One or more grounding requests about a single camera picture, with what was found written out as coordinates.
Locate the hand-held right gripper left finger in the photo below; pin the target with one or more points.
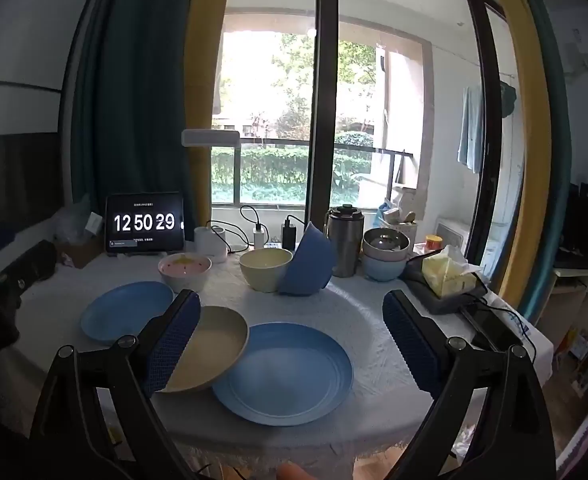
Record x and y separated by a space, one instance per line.
174 345

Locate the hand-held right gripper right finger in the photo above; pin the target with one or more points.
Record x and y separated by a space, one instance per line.
413 345

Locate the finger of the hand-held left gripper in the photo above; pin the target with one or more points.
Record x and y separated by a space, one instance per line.
29 262

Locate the beige plate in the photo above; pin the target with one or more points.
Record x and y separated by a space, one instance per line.
214 345

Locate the light blue plate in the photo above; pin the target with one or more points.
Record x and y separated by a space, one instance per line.
124 312

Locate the pink strawberry bowl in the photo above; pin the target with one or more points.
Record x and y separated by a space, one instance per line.
184 267

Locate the dark blue bowl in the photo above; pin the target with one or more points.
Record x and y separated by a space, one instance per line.
309 265

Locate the grey pouch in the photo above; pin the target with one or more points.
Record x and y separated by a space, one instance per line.
443 304

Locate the cardboard box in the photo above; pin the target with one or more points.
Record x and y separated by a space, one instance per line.
81 255

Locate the clear plastic bag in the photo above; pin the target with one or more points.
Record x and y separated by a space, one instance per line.
71 222

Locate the white tablecloth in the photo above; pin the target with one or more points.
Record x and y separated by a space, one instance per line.
368 305

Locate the yellow tissue pack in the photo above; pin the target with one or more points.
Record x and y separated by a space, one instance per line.
446 275

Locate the light blue bowl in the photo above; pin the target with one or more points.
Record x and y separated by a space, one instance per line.
381 270

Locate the black phone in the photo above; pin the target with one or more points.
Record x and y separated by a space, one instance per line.
493 327

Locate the yellow canister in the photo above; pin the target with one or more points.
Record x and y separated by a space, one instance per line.
434 244

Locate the pale yellow bowl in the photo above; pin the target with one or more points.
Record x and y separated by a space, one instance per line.
264 272

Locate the steel tumbler with black lid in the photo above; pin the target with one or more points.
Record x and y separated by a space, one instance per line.
345 250

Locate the white appliance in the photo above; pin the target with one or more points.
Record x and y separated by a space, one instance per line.
451 232

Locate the large blue plate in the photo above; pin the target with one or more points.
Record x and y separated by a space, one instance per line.
289 375

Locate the tablet showing clock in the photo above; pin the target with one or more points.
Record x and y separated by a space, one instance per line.
144 222

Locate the white basket with packets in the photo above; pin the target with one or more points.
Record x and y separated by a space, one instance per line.
396 217

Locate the white charger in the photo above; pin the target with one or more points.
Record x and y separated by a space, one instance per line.
259 237

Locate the white power strip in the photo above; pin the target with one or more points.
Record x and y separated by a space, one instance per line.
273 244

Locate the black charger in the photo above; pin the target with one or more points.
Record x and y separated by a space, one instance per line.
289 235

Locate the white desk lamp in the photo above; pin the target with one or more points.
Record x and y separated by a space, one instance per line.
209 137

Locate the hanging light blue towel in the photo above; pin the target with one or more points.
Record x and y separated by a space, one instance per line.
469 130

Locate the black balcony railing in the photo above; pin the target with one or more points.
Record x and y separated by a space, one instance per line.
274 141

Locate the yellow curtain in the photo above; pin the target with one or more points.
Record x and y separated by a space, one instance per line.
201 60
528 135

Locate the black sliding door frame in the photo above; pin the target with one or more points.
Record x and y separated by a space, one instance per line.
324 85

